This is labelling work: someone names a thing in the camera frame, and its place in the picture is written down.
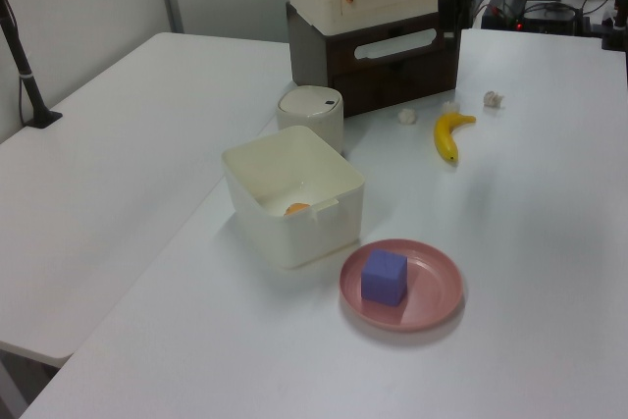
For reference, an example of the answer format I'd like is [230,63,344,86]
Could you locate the purple foam cube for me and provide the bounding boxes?
[360,248,409,307]

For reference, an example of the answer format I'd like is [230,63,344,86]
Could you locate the black camera stand pole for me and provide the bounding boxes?
[0,0,64,131]

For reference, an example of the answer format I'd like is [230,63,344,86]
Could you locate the yellow banana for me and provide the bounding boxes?
[433,111,477,164]

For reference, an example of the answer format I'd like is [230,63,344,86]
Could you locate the cream open storage box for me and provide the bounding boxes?
[220,125,366,272]

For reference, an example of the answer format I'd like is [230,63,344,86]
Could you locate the pink round plate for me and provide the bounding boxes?
[338,238,465,334]

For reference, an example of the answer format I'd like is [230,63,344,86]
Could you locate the black electronics box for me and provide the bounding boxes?
[480,0,593,36]

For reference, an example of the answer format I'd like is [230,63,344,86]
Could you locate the small cream lidded bin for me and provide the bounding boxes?
[276,85,345,155]

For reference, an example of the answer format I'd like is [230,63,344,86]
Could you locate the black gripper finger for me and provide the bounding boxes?
[455,0,474,30]
[438,0,456,40]

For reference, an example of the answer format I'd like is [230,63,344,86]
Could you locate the dark brown drawer box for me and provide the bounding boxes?
[286,0,463,120]

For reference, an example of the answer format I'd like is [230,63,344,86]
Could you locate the black clamp stand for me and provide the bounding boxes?
[601,0,628,52]

